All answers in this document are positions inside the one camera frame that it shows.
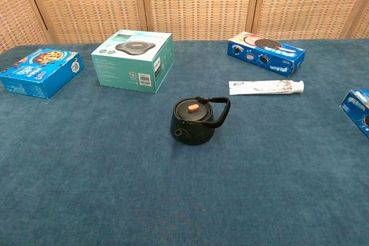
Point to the small black teapot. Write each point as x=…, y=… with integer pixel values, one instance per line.
x=192, y=126

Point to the teal speakerphone product box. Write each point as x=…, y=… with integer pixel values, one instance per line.
x=127, y=67

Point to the white toothpaste tube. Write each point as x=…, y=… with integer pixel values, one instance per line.
x=265, y=87

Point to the blue table cloth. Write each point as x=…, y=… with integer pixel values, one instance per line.
x=144, y=185

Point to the long blue Oreo box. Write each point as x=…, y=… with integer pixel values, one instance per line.
x=266, y=54

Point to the woven rattan folding screen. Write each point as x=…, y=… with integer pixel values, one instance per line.
x=184, y=1

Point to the blue pizza-print cookie box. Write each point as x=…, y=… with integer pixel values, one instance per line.
x=40, y=76

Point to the blue Oreo box with cookie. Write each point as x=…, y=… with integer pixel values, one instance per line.
x=357, y=107

